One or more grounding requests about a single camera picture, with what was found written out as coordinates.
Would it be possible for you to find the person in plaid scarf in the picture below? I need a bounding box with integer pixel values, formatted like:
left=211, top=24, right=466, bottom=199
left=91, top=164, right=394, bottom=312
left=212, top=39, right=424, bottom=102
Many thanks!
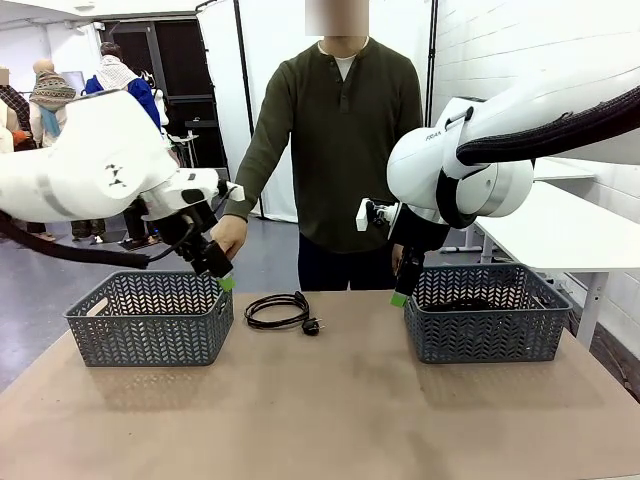
left=0, top=67, right=37, bottom=152

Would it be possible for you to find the black power cable round plug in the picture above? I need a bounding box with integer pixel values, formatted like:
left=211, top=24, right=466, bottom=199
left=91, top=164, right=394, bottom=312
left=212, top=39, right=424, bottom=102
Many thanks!
left=243, top=291, right=324, bottom=338

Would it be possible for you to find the right arm black cable sleeve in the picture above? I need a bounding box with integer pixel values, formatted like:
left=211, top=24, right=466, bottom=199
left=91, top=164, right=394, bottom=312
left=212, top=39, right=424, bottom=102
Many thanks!
left=434, top=83, right=640, bottom=230

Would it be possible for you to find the person's right forearm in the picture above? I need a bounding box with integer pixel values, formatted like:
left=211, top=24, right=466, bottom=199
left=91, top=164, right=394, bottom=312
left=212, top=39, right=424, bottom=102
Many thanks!
left=222, top=149, right=282, bottom=224

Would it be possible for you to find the white backdrop screen black frame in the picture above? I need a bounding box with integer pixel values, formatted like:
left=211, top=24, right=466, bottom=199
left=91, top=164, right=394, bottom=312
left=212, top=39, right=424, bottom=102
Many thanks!
left=196, top=0, right=439, bottom=221

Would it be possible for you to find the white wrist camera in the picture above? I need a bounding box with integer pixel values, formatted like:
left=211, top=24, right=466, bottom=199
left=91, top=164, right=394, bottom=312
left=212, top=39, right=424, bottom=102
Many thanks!
left=215, top=179, right=247, bottom=204
left=355, top=198, right=397, bottom=233

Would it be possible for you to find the large white table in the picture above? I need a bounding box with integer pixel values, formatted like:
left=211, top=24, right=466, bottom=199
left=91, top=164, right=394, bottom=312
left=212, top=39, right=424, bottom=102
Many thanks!
left=439, top=180, right=640, bottom=349

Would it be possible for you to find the white bare mannequin torso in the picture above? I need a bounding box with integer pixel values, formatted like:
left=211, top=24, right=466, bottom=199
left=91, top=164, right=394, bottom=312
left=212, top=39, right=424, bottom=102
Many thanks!
left=141, top=69, right=171, bottom=132

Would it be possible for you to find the mannequin with patterned scarf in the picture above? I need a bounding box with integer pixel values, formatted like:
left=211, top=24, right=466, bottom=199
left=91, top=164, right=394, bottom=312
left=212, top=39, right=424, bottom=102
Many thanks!
left=28, top=58, right=107, bottom=242

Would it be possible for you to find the left arm black cable sleeve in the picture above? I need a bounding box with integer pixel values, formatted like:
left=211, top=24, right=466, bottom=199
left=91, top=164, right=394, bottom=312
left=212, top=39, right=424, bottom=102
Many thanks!
left=0, top=210, right=151, bottom=272

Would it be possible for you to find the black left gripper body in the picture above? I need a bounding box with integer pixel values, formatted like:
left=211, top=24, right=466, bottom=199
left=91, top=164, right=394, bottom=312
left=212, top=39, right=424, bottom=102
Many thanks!
left=158, top=202, right=217, bottom=259

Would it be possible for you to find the arm black cable sleeve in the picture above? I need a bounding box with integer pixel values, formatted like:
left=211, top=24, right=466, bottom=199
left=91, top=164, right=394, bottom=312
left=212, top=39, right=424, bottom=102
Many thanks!
left=434, top=83, right=640, bottom=230
left=0, top=210, right=151, bottom=272

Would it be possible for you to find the small white desk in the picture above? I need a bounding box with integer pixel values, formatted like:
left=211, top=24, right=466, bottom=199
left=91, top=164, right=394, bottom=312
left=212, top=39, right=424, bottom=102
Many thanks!
left=167, top=132, right=202, bottom=172

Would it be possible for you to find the thin black left wrist cable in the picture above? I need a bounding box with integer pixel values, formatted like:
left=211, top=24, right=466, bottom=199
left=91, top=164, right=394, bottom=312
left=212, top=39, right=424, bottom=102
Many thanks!
left=147, top=218, right=199, bottom=264

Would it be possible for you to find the dark glass doorway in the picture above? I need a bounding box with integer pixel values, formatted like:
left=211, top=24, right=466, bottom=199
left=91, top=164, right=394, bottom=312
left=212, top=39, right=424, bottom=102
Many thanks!
left=97, top=18, right=229, bottom=172

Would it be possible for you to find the person's right hand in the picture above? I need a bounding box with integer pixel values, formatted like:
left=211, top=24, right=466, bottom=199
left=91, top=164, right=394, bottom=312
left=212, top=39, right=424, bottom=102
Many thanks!
left=210, top=215, right=248, bottom=262

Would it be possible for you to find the mannequin in blue shirt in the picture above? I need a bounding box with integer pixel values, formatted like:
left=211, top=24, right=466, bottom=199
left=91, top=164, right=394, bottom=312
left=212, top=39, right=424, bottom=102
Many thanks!
left=83, top=41, right=164, bottom=247

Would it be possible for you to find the black cable angled plug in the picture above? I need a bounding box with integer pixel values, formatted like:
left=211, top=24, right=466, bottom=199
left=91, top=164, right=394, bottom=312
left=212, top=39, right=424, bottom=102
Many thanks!
left=447, top=297, right=502, bottom=313

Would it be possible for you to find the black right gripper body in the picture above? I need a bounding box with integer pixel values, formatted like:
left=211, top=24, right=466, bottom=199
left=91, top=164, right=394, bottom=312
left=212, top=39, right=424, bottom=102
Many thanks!
left=389, top=204, right=451, bottom=255

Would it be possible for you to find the small white table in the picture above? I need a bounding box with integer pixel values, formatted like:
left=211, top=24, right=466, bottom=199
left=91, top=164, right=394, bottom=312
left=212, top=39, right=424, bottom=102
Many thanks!
left=532, top=157, right=597, bottom=182

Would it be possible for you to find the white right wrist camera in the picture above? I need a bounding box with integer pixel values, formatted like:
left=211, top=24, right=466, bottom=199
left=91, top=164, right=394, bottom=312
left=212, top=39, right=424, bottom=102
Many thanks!
left=355, top=198, right=397, bottom=233

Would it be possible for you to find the grey plastic lattice basket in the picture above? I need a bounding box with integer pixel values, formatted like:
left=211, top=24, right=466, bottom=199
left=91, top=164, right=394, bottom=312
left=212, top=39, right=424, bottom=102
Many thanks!
left=64, top=270, right=235, bottom=368
left=402, top=263, right=574, bottom=365

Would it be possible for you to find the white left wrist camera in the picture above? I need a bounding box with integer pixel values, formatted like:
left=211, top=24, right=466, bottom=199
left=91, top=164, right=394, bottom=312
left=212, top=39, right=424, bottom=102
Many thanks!
left=215, top=179, right=247, bottom=204

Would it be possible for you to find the person in green sweater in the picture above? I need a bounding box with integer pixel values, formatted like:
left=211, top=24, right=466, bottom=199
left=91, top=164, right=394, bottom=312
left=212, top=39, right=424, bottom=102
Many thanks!
left=222, top=0, right=425, bottom=292

